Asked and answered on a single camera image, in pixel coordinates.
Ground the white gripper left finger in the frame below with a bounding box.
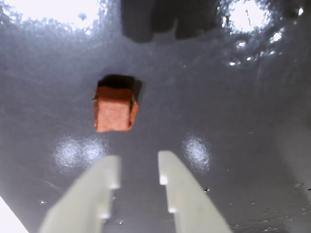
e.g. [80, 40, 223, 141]
[38, 155, 121, 233]

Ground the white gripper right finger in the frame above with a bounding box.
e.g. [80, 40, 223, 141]
[157, 150, 231, 233]

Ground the small red cube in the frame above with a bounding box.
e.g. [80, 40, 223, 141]
[93, 74, 143, 133]

